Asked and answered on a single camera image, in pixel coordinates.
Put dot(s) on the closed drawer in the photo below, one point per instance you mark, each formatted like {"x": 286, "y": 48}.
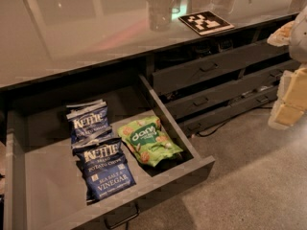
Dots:
{"x": 205, "y": 68}
{"x": 218, "y": 115}
{"x": 224, "y": 92}

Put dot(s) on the open grey top drawer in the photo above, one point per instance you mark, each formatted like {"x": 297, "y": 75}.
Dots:
{"x": 45, "y": 188}

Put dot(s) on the blue kettle chip bag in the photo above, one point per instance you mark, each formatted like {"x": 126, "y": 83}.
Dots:
{"x": 105, "y": 169}
{"x": 87, "y": 119}

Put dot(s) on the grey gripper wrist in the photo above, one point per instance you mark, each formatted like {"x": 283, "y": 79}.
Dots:
{"x": 299, "y": 38}

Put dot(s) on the blue Kettle chip bag rear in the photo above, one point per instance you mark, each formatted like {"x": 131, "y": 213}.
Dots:
{"x": 87, "y": 119}

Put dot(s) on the upper right closed drawer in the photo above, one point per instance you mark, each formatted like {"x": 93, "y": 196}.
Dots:
{"x": 205, "y": 68}

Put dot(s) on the black white fiducial marker tag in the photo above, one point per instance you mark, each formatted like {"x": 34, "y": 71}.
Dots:
{"x": 205, "y": 22}

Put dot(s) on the black drawer handle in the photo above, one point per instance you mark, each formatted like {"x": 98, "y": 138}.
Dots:
{"x": 121, "y": 216}

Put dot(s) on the blue Kettle chip bag front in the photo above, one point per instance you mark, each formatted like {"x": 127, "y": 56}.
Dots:
{"x": 105, "y": 169}

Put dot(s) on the green rice chip bag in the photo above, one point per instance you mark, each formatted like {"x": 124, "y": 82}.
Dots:
{"x": 148, "y": 143}

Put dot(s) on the middle right closed drawer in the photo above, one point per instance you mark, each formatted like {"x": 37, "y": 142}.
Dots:
{"x": 224, "y": 92}

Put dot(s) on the lower right closed drawer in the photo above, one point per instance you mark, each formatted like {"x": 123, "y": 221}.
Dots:
{"x": 218, "y": 115}

